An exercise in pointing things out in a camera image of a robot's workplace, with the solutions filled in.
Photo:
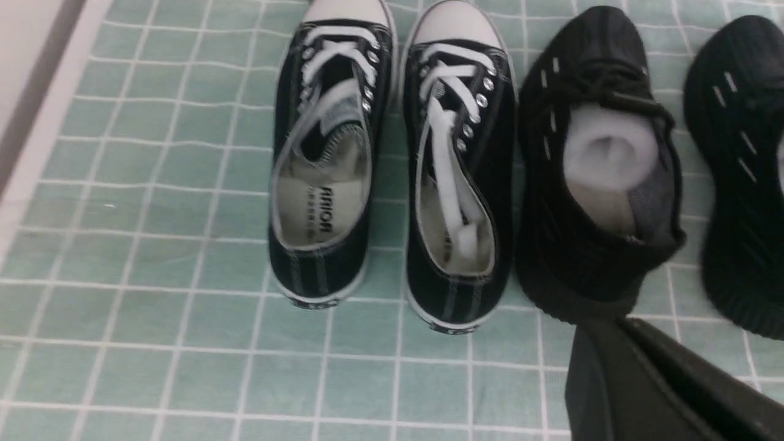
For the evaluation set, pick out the black canvas sneaker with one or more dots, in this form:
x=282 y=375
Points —
x=332 y=94
x=459 y=99

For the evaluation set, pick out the black knit sneaker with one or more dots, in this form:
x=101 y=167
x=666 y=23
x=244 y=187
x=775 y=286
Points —
x=732 y=101
x=603 y=192

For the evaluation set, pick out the black wrist-view left gripper finger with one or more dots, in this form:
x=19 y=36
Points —
x=627 y=380

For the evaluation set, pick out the black canvas sneaker left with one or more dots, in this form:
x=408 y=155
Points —
x=332 y=94

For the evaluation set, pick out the black canvas sneaker right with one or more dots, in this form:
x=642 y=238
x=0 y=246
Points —
x=459 y=99

